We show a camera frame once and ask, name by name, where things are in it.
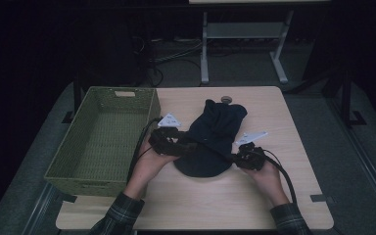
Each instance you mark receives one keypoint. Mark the white metal frame desk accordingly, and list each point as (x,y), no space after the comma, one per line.
(244,31)

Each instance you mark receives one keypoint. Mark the dark tape strip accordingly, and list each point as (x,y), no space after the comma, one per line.
(321,198)
(68,197)

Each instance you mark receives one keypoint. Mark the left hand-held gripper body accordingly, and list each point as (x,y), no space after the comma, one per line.
(168,140)

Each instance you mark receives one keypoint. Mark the black metal stand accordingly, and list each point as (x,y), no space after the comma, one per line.
(347,98)

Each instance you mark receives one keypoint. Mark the green woven basket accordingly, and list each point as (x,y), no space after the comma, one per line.
(104,143)

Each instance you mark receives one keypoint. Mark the dark navy cap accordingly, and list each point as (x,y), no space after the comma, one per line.
(213,140)

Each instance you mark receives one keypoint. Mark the person's left hand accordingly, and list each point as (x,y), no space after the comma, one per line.
(150,166)

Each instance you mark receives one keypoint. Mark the person's right hand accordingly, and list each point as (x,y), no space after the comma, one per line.
(267,181)

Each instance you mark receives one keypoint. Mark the round table grommet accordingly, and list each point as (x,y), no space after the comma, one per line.
(225,99)

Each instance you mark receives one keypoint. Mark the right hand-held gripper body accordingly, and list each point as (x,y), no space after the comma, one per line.
(249,156)

